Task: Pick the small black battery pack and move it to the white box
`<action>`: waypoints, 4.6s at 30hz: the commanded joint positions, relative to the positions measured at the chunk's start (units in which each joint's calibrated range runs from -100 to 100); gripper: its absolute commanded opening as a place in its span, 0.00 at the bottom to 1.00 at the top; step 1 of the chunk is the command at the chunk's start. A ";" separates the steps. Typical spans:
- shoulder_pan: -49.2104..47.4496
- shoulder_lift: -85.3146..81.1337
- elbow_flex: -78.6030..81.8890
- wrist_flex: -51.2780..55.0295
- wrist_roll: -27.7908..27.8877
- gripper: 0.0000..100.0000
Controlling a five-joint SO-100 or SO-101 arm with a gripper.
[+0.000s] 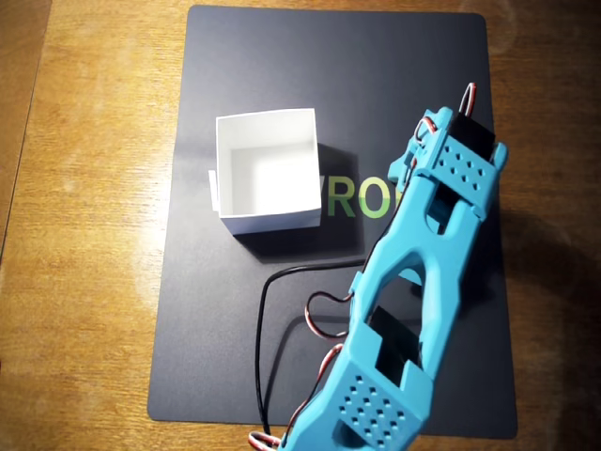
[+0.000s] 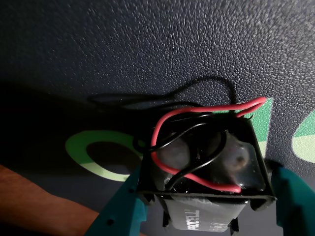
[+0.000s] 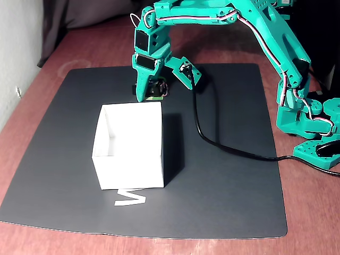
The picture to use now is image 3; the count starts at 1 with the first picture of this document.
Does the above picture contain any small black battery pack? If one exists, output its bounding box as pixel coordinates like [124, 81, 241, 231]
[132, 76, 170, 98]

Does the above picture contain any black camera cable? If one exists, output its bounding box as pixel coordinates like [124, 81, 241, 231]
[185, 65, 340, 176]

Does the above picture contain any teal arm base plate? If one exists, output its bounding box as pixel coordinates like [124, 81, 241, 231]
[292, 139, 340, 170]

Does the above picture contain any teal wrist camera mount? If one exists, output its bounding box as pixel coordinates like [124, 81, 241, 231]
[172, 56, 204, 91]

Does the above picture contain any grey curtain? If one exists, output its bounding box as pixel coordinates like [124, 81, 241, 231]
[36, 0, 146, 69]

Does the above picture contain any black mat with logo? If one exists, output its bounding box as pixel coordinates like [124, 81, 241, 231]
[0, 63, 289, 239]

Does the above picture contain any white red servo wire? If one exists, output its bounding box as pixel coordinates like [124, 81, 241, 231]
[237, 13, 291, 107]
[129, 10, 157, 28]
[293, 88, 335, 138]
[155, 10, 239, 26]

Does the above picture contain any white open cardboard box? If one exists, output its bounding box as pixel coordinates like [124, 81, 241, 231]
[91, 100, 165, 191]

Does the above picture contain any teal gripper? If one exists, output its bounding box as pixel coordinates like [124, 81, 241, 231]
[131, 48, 172, 104]

